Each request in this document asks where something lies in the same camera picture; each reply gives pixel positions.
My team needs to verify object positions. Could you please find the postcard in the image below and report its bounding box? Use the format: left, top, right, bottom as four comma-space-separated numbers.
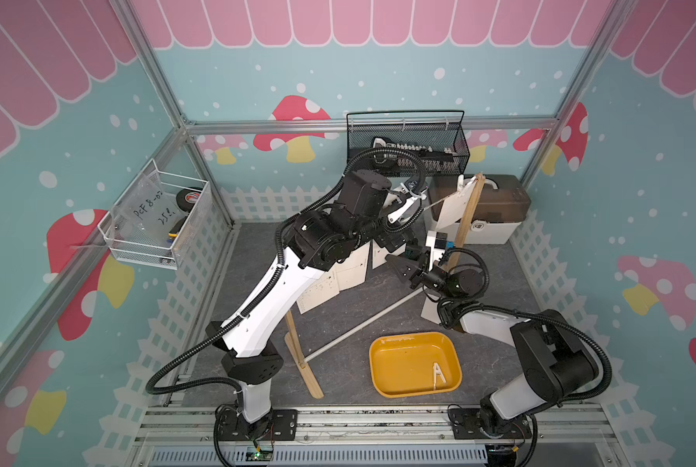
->
332, 243, 371, 291
297, 272, 340, 314
421, 297, 460, 329
430, 176, 476, 231
371, 241, 406, 270

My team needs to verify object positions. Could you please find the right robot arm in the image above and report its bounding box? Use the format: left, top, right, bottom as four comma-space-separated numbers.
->
386, 233, 613, 439

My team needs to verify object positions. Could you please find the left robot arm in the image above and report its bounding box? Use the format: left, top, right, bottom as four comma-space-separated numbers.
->
145, 148, 427, 424

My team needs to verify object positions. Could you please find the black white tool in basket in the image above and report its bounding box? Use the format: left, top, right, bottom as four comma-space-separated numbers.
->
371, 136, 458, 172

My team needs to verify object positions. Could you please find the brown white toolbox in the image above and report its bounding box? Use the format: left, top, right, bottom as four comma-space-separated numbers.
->
424, 174, 531, 245

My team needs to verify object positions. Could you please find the yellow plastic tray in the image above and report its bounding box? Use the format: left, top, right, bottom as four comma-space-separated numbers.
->
369, 332, 463, 399

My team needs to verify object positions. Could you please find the wooden clothesline rack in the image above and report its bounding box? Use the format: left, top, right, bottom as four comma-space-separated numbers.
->
285, 173, 485, 399

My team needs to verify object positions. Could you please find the black tape roll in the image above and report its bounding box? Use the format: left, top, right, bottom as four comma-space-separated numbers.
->
175, 189, 201, 213

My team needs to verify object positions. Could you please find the yellow black utility knife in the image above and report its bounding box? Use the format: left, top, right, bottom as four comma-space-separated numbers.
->
168, 217, 188, 243

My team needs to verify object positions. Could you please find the black mesh wall basket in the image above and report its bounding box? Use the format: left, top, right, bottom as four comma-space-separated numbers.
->
345, 110, 470, 177

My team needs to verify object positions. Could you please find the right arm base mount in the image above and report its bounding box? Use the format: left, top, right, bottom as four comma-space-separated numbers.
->
446, 405, 532, 442

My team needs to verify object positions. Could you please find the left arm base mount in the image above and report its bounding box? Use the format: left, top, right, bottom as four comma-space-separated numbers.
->
214, 406, 299, 442

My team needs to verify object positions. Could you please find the clear wire wall basket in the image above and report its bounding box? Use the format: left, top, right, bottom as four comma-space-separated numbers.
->
98, 160, 213, 270

